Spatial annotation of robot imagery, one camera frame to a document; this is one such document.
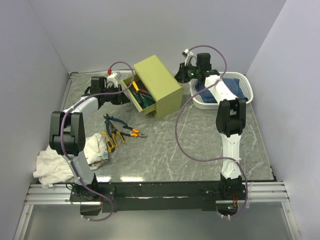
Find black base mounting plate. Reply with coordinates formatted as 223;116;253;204
69;181;246;213

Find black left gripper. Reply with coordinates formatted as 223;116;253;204
102;84;131;105

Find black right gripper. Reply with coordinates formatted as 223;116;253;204
171;62;200;84

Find blue checkered cloth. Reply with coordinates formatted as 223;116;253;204
194;78;248;104

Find yellow black pliers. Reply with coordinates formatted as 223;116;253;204
109;122;126;147

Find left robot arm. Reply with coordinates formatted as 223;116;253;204
49;72;129;201

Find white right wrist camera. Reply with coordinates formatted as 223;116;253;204
182;49;195;66

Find aluminium frame rail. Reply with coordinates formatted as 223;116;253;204
24;181;289;205

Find long green screwdriver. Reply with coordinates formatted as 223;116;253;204
140;93;155;104

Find green stubby screwdriver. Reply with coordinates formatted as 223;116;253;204
133;92;147;109

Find white cloth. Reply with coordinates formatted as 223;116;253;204
33;132;110;190

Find small green screwdriver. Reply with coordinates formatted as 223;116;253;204
142;98;150;108

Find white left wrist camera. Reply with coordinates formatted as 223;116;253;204
106;71;122;88

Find white plastic basket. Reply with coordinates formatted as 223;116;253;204
188;72;254;110

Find orange black pliers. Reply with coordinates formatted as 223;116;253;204
120;126;147;138

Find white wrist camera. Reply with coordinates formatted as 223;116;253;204
106;71;122;88
182;49;195;66

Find blue handled pliers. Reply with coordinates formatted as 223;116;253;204
103;114;128;137

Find yellow handled screwdriver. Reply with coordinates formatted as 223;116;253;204
132;80;142;93

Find yellow utility knife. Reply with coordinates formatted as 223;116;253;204
101;131;115;153

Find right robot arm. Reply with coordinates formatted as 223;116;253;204
175;49;246;200

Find green metal drawer cabinet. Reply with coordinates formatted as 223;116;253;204
120;55;184;119

